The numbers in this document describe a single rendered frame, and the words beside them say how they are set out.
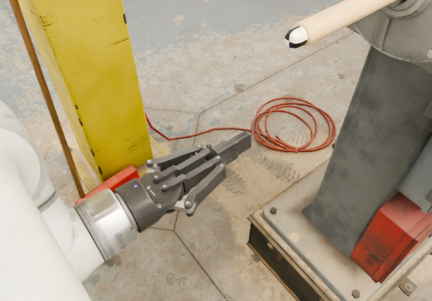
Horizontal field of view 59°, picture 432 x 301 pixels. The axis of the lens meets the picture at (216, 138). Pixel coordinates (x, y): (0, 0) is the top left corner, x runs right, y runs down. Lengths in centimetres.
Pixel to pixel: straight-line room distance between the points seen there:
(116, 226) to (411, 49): 52
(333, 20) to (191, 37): 227
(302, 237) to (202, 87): 123
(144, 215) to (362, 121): 65
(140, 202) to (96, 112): 105
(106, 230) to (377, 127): 70
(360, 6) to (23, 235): 46
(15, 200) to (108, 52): 113
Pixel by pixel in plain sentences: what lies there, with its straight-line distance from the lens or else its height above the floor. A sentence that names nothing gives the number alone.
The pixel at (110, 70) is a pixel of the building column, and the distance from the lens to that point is 149.
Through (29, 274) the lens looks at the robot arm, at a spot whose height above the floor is 125.
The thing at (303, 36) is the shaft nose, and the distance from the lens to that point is 49.
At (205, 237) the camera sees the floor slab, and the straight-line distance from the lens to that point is 170.
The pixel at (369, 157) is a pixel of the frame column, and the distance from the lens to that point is 108.
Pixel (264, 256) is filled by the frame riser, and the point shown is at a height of 4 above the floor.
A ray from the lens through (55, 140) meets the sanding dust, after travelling 219.
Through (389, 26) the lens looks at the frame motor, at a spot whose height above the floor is 118.
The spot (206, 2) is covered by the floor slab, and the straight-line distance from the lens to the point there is 315.
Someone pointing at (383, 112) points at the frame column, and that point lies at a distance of 98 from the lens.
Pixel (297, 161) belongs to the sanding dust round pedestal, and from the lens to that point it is 196.
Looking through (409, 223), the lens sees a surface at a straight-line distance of 115.
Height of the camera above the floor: 152
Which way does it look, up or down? 49 degrees down
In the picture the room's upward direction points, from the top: straight up
